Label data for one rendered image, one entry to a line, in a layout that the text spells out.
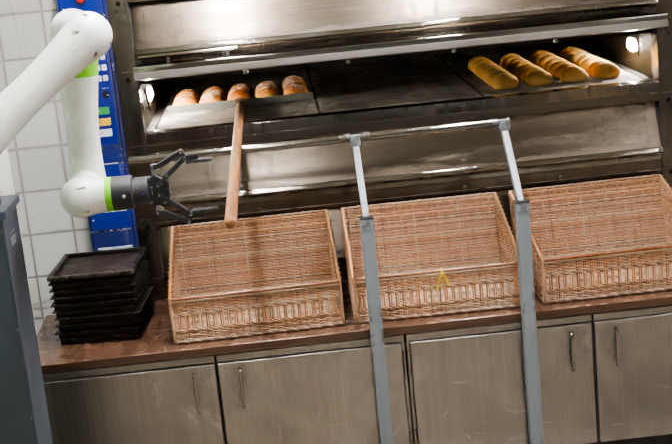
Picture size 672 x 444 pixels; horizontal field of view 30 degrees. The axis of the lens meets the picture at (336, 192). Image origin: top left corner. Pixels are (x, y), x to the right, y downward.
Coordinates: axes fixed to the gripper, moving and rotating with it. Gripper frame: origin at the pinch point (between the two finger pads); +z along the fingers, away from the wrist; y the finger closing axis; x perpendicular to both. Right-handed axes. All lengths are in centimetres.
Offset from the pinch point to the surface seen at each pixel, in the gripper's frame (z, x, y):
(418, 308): 58, -51, 59
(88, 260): -49, -81, 39
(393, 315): 49, -51, 60
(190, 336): -15, -50, 59
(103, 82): -38, -97, -18
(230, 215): 6.2, 38.5, -0.2
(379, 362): 43, -40, 71
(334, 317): 31, -51, 59
